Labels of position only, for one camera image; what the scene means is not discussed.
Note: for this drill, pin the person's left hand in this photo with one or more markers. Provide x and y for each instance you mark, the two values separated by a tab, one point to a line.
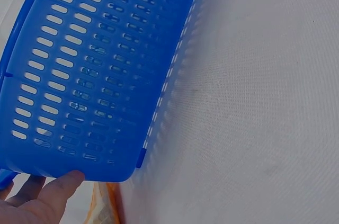
29	208

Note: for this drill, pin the person's left fingers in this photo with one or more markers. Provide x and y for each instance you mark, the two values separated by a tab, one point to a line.
59	185

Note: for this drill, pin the blue slotted plastic basket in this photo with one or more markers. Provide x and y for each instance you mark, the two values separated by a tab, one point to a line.
79	75

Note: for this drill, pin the orange printed packet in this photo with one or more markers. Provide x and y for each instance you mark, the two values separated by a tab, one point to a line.
104	205

